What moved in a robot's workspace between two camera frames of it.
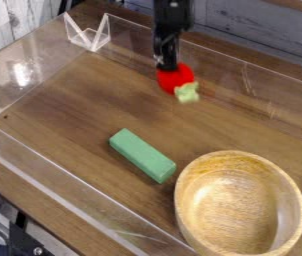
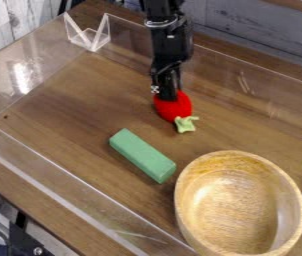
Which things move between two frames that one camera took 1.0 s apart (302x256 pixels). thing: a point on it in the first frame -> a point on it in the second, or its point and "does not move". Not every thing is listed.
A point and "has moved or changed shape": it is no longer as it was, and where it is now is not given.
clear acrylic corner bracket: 88,38 does not move
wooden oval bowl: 240,205 does not move
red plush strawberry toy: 179,81 has moved or changed shape
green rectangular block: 144,155 does not move
